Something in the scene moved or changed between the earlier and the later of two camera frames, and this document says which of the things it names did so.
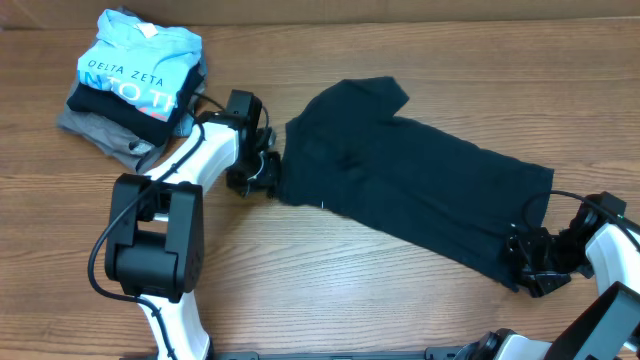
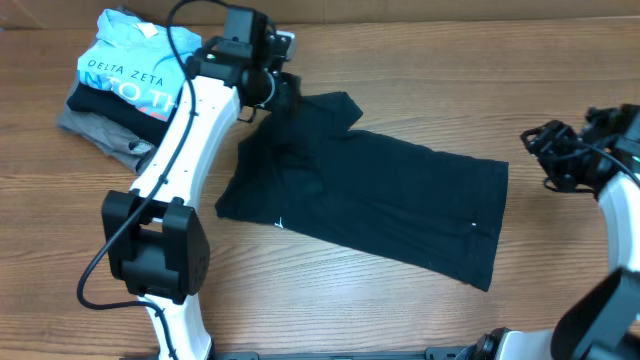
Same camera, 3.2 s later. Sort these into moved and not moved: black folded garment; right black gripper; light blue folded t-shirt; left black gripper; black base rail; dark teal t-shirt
Moved: right black gripper; dark teal t-shirt; left black gripper
Not moved: black folded garment; light blue folded t-shirt; black base rail
